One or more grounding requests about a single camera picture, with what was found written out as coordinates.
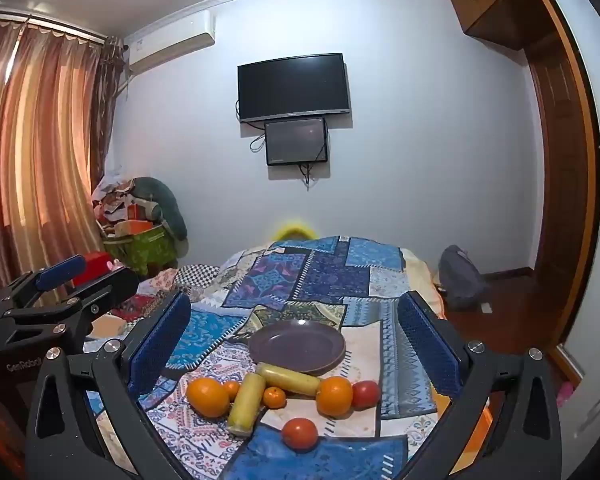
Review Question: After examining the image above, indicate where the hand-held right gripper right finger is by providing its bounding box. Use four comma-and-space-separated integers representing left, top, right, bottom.
397, 290, 566, 480

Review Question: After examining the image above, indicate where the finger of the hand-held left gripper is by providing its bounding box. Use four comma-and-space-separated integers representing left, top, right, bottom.
0, 254, 87, 322
0, 265, 140, 357

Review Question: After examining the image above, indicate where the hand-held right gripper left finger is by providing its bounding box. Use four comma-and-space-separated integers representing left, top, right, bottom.
24, 290, 201, 480

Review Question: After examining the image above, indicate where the large orange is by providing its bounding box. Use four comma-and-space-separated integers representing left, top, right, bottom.
186, 377, 231, 419
314, 375, 355, 418

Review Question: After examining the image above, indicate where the red tomato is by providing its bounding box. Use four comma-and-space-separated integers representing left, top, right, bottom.
280, 417, 320, 451
351, 380, 382, 410

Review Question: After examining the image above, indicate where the yellow sugarcane piece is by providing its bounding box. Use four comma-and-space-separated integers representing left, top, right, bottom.
256, 362, 323, 397
226, 372, 267, 437

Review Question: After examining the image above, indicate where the dark purple plate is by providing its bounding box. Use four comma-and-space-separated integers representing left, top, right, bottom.
248, 319, 347, 376

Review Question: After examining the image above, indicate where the red box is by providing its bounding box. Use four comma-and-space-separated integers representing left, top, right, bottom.
74, 252, 115, 287

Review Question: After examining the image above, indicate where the green printed storage box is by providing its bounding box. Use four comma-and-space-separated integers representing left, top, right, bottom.
102, 224, 177, 277

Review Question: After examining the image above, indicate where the grey backpack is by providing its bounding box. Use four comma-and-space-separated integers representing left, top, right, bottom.
437, 244, 492, 312

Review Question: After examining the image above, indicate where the yellow bedsheet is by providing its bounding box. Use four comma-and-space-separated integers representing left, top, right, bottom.
400, 247, 449, 322

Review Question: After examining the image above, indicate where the black white checkered cloth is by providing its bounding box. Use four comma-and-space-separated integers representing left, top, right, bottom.
174, 263, 222, 290

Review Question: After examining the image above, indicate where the pile of papers and bags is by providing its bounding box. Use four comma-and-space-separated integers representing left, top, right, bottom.
91, 174, 142, 237

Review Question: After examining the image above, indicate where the grey-green plush toy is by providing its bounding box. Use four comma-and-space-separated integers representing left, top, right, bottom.
131, 176, 189, 242

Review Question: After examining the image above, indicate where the blue patchwork blanket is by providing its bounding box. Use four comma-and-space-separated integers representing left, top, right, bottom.
85, 235, 492, 480

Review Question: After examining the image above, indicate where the orange striped curtain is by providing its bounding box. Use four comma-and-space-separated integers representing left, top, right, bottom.
0, 14, 127, 303

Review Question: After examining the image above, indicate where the yellow plastic item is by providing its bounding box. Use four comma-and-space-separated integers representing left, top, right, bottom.
272, 219, 317, 242

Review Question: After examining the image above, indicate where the brown wooden door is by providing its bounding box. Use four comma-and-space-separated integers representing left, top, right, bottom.
526, 0, 600, 363

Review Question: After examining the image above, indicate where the white air conditioner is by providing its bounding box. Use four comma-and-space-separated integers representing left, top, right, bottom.
124, 9, 216, 79

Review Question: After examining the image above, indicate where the wooden overhead cabinet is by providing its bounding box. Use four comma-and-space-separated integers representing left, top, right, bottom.
447, 0, 547, 52

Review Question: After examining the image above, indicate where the black hanging monitor cable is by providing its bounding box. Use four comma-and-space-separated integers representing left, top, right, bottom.
299, 130, 332, 192

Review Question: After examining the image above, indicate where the small black wall monitor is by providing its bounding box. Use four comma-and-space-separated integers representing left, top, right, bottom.
264, 117, 330, 167

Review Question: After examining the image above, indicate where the black wall television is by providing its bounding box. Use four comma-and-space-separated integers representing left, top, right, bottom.
237, 52, 352, 125

